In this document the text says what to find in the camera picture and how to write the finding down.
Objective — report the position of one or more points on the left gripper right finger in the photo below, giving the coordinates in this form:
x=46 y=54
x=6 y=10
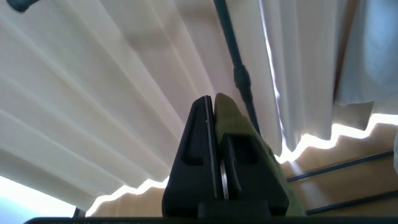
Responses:
x=258 y=180

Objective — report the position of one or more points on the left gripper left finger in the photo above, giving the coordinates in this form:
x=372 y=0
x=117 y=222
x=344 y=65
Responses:
x=192 y=174

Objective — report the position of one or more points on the green printed garment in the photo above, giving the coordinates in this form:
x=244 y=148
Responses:
x=230 y=118

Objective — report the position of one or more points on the pale grey shorts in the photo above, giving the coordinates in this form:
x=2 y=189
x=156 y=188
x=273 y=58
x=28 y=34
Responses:
x=370 y=56

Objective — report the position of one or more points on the black clothes rack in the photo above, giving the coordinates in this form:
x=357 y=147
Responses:
x=241 y=74

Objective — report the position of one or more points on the beige curtain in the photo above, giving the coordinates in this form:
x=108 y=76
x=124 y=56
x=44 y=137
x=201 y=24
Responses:
x=93 y=93

